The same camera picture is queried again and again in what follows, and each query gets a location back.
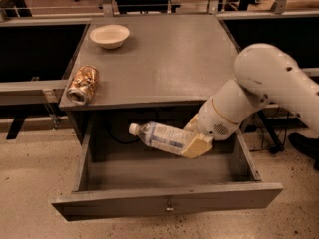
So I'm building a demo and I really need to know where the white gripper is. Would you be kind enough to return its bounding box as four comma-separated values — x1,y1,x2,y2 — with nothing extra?
181,97,239,158

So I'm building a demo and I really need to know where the clear plastic water bottle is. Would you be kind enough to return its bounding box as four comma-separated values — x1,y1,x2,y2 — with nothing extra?
129,121,195,155

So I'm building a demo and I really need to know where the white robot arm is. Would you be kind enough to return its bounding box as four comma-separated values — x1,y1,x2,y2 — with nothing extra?
181,44,319,158

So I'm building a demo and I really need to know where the metal drawer knob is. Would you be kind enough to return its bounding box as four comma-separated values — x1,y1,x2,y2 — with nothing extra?
165,201,175,213

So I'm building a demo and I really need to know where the open grey top drawer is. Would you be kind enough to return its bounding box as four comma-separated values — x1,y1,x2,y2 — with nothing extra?
50,113,284,222

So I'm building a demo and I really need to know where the grey wooden cabinet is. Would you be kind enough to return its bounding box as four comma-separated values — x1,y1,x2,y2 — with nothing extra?
59,14,238,139

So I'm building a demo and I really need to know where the crushed golden can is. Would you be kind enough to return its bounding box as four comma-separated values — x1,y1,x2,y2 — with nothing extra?
66,65,99,106

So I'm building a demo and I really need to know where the white paper bowl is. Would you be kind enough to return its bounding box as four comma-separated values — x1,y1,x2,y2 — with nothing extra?
90,25,130,49

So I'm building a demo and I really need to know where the black cable inside cabinet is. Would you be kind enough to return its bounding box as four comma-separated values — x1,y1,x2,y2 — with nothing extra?
103,108,160,145

